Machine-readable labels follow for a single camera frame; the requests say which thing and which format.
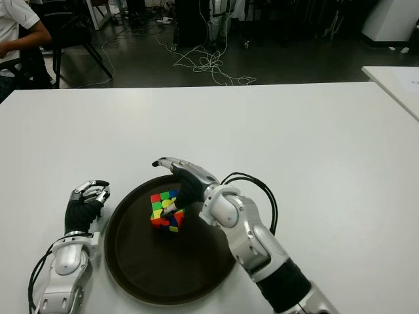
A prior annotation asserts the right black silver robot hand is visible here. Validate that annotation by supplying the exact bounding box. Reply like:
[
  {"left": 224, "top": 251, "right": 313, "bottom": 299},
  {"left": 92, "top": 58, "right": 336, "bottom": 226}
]
[{"left": 151, "top": 156, "right": 220, "bottom": 216}]

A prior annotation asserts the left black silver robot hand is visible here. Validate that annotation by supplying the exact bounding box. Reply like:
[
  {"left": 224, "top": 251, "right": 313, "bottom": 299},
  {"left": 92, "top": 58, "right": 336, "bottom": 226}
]
[{"left": 64, "top": 179, "right": 111, "bottom": 236}]

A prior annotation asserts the multicoloured Rubik's cube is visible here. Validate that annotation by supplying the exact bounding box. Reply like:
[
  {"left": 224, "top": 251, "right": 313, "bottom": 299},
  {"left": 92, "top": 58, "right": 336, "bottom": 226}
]
[{"left": 150, "top": 188, "right": 187, "bottom": 233}]

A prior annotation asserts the round dark brown plate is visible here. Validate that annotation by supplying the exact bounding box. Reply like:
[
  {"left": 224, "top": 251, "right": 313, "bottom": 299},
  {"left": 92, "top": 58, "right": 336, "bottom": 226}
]
[{"left": 103, "top": 174, "right": 237, "bottom": 306}]

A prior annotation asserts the black armchair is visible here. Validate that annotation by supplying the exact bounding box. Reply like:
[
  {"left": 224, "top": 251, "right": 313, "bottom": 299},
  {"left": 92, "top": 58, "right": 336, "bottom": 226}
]
[{"left": 0, "top": 22, "right": 55, "bottom": 90}]

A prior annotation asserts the black cabinet on casters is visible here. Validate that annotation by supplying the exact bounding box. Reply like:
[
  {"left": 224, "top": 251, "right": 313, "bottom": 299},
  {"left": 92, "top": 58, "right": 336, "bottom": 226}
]
[{"left": 175, "top": 0, "right": 210, "bottom": 50}]

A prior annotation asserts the black chair with splayed legs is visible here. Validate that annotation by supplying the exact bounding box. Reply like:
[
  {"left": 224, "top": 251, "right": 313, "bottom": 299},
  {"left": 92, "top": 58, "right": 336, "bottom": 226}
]
[{"left": 41, "top": 0, "right": 114, "bottom": 89}]

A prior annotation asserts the seated person in white shirt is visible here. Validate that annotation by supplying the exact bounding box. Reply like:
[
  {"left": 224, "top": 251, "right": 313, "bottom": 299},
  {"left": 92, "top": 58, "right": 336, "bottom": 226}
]
[{"left": 0, "top": 0, "right": 53, "bottom": 102}]

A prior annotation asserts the white side table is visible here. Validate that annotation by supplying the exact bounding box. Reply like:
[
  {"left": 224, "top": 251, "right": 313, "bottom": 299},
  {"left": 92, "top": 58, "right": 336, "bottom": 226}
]
[{"left": 361, "top": 65, "right": 419, "bottom": 124}]

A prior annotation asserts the white cabinet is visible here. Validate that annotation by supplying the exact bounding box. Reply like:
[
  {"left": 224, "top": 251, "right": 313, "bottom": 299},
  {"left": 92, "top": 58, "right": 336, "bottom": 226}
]
[{"left": 361, "top": 0, "right": 419, "bottom": 43}]

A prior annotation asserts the right arm black cable bundle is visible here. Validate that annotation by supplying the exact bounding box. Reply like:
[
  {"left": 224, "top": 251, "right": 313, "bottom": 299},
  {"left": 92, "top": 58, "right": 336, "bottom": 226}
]
[{"left": 221, "top": 172, "right": 279, "bottom": 235}]

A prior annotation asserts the arm black cable bundle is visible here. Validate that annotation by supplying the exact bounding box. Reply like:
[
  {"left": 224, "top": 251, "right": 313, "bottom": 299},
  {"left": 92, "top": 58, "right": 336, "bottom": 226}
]
[
  {"left": 221, "top": 172, "right": 279, "bottom": 235},
  {"left": 27, "top": 243, "right": 63, "bottom": 311}
]

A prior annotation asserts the left arm black cable bundle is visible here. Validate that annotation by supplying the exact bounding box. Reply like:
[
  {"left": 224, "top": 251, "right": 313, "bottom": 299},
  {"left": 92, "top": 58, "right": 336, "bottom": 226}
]
[{"left": 27, "top": 243, "right": 63, "bottom": 311}]

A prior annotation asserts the tangled white floor cable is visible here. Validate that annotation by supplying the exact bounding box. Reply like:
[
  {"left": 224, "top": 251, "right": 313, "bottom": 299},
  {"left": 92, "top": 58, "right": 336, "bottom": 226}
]
[{"left": 156, "top": 31, "right": 258, "bottom": 88}]

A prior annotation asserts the white table frame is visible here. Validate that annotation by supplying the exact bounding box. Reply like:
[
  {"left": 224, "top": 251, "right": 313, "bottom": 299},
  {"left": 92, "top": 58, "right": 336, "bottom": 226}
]
[{"left": 88, "top": 0, "right": 122, "bottom": 31}]

